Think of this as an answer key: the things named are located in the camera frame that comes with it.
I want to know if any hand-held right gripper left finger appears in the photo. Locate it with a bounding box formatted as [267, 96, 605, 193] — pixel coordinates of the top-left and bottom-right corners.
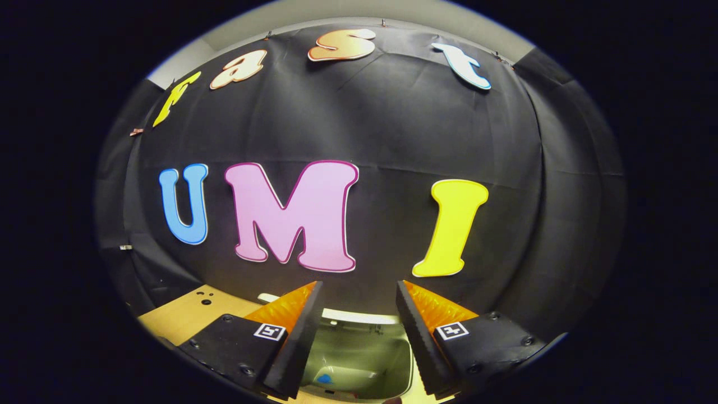
[177, 281, 325, 401]

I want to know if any black backdrop cloth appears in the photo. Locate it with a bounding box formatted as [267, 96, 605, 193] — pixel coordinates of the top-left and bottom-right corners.
[95, 17, 628, 343]

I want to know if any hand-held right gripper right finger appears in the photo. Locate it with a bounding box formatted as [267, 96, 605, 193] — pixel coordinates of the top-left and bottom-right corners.
[395, 279, 554, 399]

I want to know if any green desktop garbage bin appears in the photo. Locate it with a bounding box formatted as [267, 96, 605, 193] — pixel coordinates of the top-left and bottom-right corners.
[257, 292, 417, 402]

